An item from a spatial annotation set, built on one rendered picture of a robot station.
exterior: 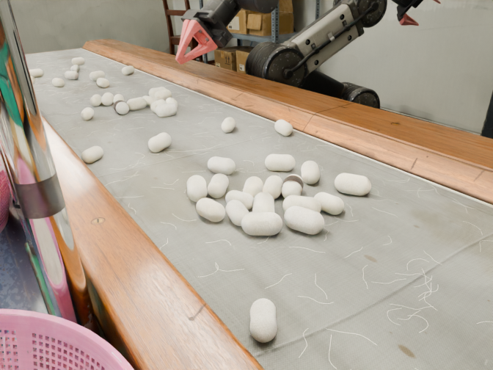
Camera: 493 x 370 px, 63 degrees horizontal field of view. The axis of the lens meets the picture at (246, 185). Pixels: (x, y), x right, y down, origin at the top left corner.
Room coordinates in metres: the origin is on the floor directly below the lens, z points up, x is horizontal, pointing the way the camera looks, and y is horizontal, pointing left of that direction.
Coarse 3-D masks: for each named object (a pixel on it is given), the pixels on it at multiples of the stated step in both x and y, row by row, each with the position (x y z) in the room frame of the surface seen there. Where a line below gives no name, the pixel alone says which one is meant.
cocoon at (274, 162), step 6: (270, 156) 0.44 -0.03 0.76; (276, 156) 0.44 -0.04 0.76; (282, 156) 0.44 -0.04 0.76; (288, 156) 0.44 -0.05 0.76; (270, 162) 0.43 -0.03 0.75; (276, 162) 0.43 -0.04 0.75; (282, 162) 0.43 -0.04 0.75; (288, 162) 0.43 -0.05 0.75; (294, 162) 0.43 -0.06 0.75; (270, 168) 0.43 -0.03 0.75; (276, 168) 0.43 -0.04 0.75; (282, 168) 0.43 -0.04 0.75; (288, 168) 0.43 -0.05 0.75
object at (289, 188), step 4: (284, 184) 0.37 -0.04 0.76; (288, 184) 0.36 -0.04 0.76; (292, 184) 0.36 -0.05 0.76; (296, 184) 0.36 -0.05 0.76; (284, 188) 0.36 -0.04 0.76; (288, 188) 0.36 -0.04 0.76; (292, 188) 0.36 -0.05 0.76; (296, 188) 0.36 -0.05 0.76; (300, 188) 0.36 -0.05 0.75; (284, 192) 0.36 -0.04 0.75; (288, 192) 0.36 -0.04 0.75; (292, 192) 0.36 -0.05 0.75; (296, 192) 0.36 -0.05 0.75; (300, 192) 0.36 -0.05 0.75; (284, 196) 0.36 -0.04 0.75
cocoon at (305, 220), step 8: (288, 208) 0.32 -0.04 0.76; (296, 208) 0.31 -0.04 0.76; (304, 208) 0.31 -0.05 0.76; (288, 216) 0.31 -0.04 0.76; (296, 216) 0.30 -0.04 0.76; (304, 216) 0.30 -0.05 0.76; (312, 216) 0.30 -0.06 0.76; (320, 216) 0.30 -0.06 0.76; (288, 224) 0.31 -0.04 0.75; (296, 224) 0.30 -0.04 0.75; (304, 224) 0.30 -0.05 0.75; (312, 224) 0.30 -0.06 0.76; (320, 224) 0.30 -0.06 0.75; (304, 232) 0.30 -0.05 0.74; (312, 232) 0.30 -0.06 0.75
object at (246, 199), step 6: (228, 192) 0.36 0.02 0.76; (234, 192) 0.36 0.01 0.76; (240, 192) 0.35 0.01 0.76; (228, 198) 0.35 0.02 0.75; (234, 198) 0.35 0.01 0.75; (240, 198) 0.35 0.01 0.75; (246, 198) 0.35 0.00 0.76; (252, 198) 0.35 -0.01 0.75; (246, 204) 0.34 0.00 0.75; (252, 204) 0.35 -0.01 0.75
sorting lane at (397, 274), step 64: (64, 64) 1.25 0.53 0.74; (64, 128) 0.63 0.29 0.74; (128, 128) 0.62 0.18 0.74; (192, 128) 0.61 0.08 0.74; (256, 128) 0.60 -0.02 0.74; (128, 192) 0.40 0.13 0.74; (384, 192) 0.37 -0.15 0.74; (448, 192) 0.37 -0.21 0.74; (192, 256) 0.28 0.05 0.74; (256, 256) 0.27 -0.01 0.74; (320, 256) 0.27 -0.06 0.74; (384, 256) 0.27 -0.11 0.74; (448, 256) 0.26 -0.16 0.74; (320, 320) 0.20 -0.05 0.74; (384, 320) 0.20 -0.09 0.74; (448, 320) 0.20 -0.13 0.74
